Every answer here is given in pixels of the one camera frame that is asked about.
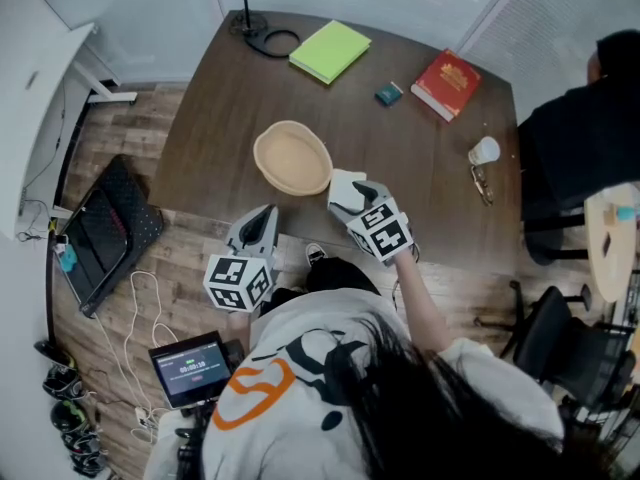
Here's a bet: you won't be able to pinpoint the beige round bowl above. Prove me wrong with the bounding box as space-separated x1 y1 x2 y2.
252 120 335 198

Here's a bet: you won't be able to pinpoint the eyeglasses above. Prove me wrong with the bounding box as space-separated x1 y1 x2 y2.
469 165 495 207

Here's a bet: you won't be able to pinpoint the dark brown wooden table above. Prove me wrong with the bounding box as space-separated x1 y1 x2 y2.
148 10 524 277

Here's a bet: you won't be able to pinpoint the small dark teal box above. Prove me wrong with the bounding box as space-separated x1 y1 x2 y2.
374 81 404 108

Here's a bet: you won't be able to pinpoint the white paper cup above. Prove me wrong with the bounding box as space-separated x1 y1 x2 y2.
467 136 502 167

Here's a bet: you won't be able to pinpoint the black tablet screen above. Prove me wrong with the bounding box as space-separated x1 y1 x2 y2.
148 331 235 411

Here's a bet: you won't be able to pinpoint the teal bottle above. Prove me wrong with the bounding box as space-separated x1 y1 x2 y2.
58 243 79 273

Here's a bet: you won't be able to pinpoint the white square block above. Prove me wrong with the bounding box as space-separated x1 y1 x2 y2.
327 167 368 217

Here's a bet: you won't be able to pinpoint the black stool chair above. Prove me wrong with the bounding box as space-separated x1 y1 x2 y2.
522 211 590 267

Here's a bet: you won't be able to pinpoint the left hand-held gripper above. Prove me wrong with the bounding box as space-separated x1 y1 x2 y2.
202 203 280 315

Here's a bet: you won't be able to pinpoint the row of black skates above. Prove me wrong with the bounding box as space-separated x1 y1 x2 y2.
33 340 109 479

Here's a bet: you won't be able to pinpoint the red book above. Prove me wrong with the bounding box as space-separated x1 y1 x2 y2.
410 49 483 124

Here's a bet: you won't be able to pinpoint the white desk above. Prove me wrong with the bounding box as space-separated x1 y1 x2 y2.
0 21 139 242

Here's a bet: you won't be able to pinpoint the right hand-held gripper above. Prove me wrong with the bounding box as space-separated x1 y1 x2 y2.
326 179 419 266

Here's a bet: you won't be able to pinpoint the person's white shoe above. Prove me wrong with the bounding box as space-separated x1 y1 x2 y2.
305 241 329 268

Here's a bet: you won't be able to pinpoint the person's black trousers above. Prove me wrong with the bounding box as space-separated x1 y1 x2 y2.
259 255 381 317

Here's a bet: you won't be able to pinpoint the person's right forearm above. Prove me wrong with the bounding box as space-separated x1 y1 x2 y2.
392 252 454 354

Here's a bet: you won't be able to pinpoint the round light wooden table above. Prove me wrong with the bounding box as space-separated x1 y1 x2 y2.
583 183 640 303

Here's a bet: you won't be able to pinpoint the person's left forearm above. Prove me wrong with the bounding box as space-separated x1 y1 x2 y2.
227 311 254 339

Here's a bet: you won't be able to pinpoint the black mesh office chair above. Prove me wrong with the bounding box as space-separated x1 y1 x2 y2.
473 280 639 412

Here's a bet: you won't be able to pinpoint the green book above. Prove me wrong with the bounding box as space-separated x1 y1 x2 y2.
288 19 373 86

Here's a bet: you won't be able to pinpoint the black treadmill pad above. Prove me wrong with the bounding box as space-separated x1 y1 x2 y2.
49 154 166 319

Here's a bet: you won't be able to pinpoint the white cable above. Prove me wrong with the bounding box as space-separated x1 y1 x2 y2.
92 270 179 444

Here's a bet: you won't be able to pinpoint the person's white printed sweatshirt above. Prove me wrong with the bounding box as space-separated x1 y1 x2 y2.
144 287 566 480

